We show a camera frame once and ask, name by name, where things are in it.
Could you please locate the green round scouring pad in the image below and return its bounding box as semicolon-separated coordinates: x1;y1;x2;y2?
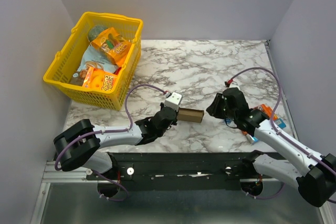
88;25;108;42

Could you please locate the orange sponge daddy package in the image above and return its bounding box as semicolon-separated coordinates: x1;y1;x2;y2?
82;67;118;92

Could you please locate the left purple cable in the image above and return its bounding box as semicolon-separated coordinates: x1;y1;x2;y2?
54;84;170;171

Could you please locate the teal white small packet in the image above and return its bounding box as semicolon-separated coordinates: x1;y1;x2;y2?
274;118;286;129

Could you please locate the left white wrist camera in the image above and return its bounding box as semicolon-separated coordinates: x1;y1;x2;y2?
163;92;183;112

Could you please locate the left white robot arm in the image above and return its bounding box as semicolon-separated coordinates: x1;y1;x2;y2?
54;103;179;179

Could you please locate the yellow plastic basket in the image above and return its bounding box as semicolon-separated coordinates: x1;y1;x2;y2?
43;12;143;111

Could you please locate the orange gummy candy bag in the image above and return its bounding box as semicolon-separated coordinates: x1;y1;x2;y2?
90;27;132;68

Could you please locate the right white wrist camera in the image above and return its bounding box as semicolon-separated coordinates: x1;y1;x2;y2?
230;86;241;91

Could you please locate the orange snack box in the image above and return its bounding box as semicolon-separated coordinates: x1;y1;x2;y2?
242;104;278;136

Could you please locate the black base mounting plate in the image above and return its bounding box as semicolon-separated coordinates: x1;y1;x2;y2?
86;152;274;191

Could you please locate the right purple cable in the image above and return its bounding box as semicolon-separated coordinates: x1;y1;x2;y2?
224;67;336;176

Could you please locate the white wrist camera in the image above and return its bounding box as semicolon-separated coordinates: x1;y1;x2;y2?
230;86;241;91
163;92;183;112

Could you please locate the light blue snack bag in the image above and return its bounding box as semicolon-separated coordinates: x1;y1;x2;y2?
77;46;119;78

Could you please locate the brown cardboard paper box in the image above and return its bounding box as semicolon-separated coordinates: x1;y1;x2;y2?
177;108;204;123

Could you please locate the purple cable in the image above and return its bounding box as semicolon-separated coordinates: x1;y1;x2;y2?
54;84;170;171
224;67;336;176

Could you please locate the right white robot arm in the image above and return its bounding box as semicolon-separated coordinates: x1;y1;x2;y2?
206;88;335;207

